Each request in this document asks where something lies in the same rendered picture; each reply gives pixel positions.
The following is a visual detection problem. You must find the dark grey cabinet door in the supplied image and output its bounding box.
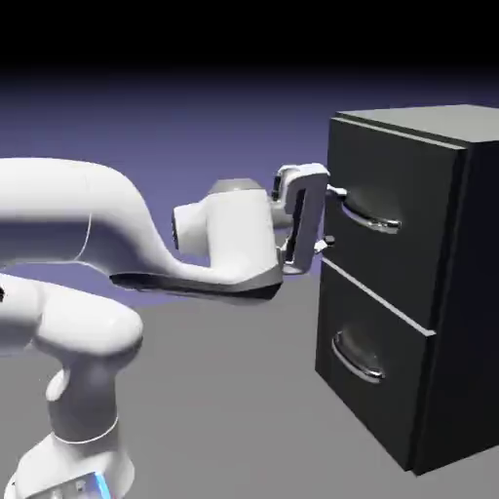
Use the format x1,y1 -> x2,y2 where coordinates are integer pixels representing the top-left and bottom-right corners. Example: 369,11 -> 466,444
314,258 -> 437,471
322,116 -> 468,331

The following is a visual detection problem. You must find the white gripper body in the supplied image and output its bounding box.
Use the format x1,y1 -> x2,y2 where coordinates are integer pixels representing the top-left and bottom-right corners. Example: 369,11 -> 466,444
282,164 -> 331,276

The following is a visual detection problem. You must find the curved metal handle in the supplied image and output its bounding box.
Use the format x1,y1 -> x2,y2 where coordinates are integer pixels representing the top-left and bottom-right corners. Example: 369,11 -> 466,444
339,190 -> 403,235
330,329 -> 386,385

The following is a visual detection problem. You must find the dark grey cabinet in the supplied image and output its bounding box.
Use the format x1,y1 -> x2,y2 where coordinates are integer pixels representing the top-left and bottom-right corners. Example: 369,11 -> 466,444
314,103 -> 499,477

